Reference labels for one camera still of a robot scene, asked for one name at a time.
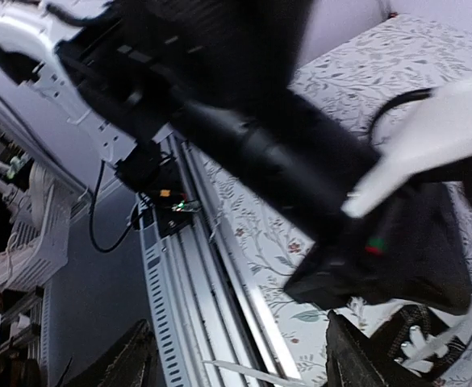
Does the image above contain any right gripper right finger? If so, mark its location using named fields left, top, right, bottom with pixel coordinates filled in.
left=326, top=310, right=405, bottom=386

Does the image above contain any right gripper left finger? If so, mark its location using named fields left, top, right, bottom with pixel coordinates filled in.
left=64, top=319, right=157, bottom=387

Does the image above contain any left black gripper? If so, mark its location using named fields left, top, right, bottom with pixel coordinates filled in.
left=283, top=183, right=472, bottom=314

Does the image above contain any black canvas sneaker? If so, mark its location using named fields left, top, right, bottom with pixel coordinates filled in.
left=370, top=296, right=472, bottom=382

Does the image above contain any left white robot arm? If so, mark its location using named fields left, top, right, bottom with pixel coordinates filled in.
left=0, top=1, right=472, bottom=315

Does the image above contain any floral patterned table mat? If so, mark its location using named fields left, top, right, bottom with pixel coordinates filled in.
left=204, top=15, right=472, bottom=386

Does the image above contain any white perforated plastic basket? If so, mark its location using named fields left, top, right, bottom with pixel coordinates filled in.
left=0, top=181, right=71, bottom=292

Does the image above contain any black power cable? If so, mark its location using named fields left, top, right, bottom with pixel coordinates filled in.
left=88, top=160, right=140, bottom=254

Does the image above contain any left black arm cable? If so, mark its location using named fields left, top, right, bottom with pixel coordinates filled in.
left=368, top=88, right=434, bottom=146

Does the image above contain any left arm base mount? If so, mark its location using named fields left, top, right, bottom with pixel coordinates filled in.
left=115, top=143, right=201, bottom=238

